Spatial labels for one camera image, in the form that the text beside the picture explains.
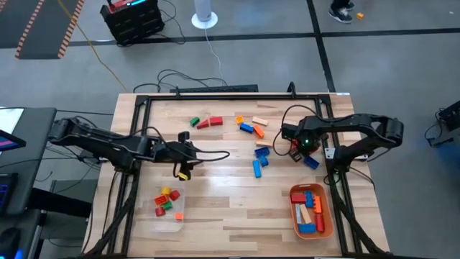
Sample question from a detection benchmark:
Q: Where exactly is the dark blue block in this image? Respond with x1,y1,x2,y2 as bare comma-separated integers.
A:
303,155,321,171

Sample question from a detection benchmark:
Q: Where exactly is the clear plastic bin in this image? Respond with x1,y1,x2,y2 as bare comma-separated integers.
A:
148,185,187,234

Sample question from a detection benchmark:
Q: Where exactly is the orange plastic bin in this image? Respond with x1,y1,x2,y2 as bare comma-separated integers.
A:
288,183,335,241

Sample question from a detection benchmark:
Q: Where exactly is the person's foot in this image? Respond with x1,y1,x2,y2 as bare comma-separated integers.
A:
328,0,356,24

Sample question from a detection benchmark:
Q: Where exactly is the black crate with red top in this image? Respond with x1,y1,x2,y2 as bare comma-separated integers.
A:
99,0,166,47

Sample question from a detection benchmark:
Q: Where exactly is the white round-base stand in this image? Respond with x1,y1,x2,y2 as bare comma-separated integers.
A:
190,0,219,30

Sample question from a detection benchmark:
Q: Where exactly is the black floor device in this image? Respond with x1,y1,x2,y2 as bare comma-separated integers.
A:
423,99,460,148

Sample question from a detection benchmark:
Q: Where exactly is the grey side desk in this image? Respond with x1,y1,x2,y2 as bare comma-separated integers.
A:
0,106,58,217

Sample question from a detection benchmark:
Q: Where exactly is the dark tablet screen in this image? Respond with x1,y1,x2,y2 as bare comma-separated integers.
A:
0,129,27,152

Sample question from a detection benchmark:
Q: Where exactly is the white paper sheet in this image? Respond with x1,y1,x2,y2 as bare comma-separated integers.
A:
0,107,24,134

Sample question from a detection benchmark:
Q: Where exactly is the black backlit keyboard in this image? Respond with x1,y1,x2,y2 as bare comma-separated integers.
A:
0,172,19,217

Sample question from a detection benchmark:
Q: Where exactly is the hazard-striped black floor mat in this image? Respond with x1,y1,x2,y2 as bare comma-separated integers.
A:
0,0,86,60

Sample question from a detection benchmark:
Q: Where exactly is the black computer mouse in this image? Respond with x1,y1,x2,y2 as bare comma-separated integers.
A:
0,227,22,259

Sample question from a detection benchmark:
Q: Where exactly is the black right camera cable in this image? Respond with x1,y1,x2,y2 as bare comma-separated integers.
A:
272,104,321,158

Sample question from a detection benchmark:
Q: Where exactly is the black camera cable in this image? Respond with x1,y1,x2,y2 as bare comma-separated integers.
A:
272,104,321,158
136,125,231,181

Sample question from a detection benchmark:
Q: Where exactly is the black left camera cable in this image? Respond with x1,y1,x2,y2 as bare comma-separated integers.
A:
136,125,231,181

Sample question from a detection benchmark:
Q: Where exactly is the black aluminium table frame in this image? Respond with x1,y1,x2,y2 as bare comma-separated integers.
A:
83,81,391,258

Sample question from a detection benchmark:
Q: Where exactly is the white floor cable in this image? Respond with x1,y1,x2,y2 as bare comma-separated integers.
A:
203,27,226,86

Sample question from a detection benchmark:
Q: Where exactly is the yellow floor cable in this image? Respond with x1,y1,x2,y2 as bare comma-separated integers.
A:
56,0,127,91

